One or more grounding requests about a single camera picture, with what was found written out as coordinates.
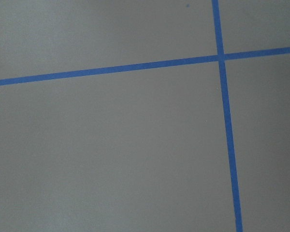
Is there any blue tape line left vertical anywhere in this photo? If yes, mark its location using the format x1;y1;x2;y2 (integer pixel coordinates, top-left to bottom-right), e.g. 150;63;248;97
212;0;243;232

